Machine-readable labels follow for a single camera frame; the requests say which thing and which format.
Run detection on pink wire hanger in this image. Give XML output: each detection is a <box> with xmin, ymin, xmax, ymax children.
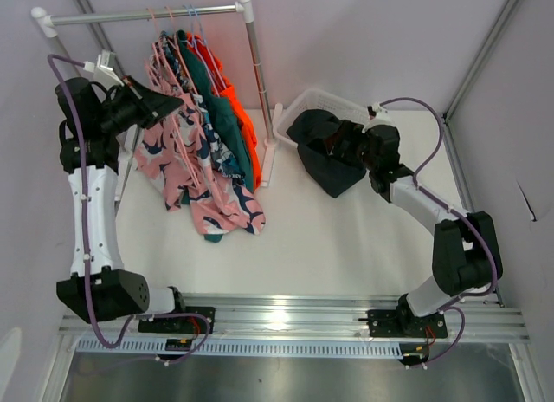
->
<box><xmin>148</xmin><ymin>43</ymin><xmax>199</xmax><ymax>188</ymax></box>

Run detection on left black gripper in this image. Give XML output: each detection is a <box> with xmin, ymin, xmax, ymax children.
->
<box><xmin>97</xmin><ymin>75</ymin><xmax>184</xmax><ymax>136</ymax></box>

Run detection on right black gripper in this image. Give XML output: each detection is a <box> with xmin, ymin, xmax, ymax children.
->
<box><xmin>324</xmin><ymin>120</ymin><xmax>379</xmax><ymax>172</ymax></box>

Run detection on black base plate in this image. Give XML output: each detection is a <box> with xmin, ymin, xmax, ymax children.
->
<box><xmin>358</xmin><ymin>309</ymin><xmax>448</xmax><ymax>339</ymax></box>
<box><xmin>138</xmin><ymin>306</ymin><xmax>216</xmax><ymax>335</ymax></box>

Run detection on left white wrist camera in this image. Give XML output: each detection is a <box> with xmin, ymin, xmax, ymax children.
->
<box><xmin>92</xmin><ymin>49</ymin><xmax>123</xmax><ymax>88</ymax></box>

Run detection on teal shorts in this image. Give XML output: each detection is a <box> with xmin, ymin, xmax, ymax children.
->
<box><xmin>175</xmin><ymin>29</ymin><xmax>256</xmax><ymax>246</ymax></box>

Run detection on white slotted cable duct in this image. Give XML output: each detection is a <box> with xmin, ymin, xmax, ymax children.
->
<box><xmin>75</xmin><ymin>337</ymin><xmax>402</xmax><ymax>360</ymax></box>

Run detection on blue patterned shorts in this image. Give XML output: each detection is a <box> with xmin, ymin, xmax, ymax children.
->
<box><xmin>158</xmin><ymin>31</ymin><xmax>245</xmax><ymax>183</ymax></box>

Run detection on pink patterned shorts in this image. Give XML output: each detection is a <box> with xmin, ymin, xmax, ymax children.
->
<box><xmin>135</xmin><ymin>63</ymin><xmax>266</xmax><ymax>238</ymax></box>

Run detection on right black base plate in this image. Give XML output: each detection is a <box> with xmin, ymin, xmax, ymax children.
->
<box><xmin>358</xmin><ymin>309</ymin><xmax>448</xmax><ymax>339</ymax></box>

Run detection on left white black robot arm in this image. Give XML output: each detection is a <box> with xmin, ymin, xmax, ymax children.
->
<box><xmin>55</xmin><ymin>76</ymin><xmax>188</xmax><ymax>333</ymax></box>

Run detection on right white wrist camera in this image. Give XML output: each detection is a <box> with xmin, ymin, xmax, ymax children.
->
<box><xmin>362</xmin><ymin>103</ymin><xmax>393</xmax><ymax>133</ymax></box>

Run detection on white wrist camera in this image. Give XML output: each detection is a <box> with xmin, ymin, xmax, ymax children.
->
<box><xmin>362</xmin><ymin>103</ymin><xmax>393</xmax><ymax>133</ymax></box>
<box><xmin>92</xmin><ymin>49</ymin><xmax>123</xmax><ymax>88</ymax></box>

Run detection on blue wire hanger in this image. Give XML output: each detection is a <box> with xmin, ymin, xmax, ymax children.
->
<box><xmin>187</xmin><ymin>5</ymin><xmax>230</xmax><ymax>98</ymax></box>
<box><xmin>184</xmin><ymin>5</ymin><xmax>220</xmax><ymax>96</ymax></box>

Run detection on white plastic basket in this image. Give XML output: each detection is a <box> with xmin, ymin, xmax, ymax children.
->
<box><xmin>273</xmin><ymin>88</ymin><xmax>370</xmax><ymax>148</ymax></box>

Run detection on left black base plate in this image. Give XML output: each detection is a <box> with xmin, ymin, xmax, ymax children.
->
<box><xmin>138</xmin><ymin>306</ymin><xmax>216</xmax><ymax>335</ymax></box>

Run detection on aluminium mounting rail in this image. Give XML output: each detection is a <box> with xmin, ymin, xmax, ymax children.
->
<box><xmin>58</xmin><ymin>294</ymin><xmax>531</xmax><ymax>345</ymax></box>

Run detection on orange shorts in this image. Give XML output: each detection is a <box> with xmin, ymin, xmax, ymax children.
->
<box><xmin>180</xmin><ymin>32</ymin><xmax>262</xmax><ymax>192</ymax></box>

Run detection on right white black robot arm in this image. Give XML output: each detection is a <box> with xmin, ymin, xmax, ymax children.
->
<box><xmin>324</xmin><ymin>120</ymin><xmax>502</xmax><ymax>339</ymax></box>

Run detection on black shorts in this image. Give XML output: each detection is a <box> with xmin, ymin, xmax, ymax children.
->
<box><xmin>287</xmin><ymin>109</ymin><xmax>366</xmax><ymax>198</ymax></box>

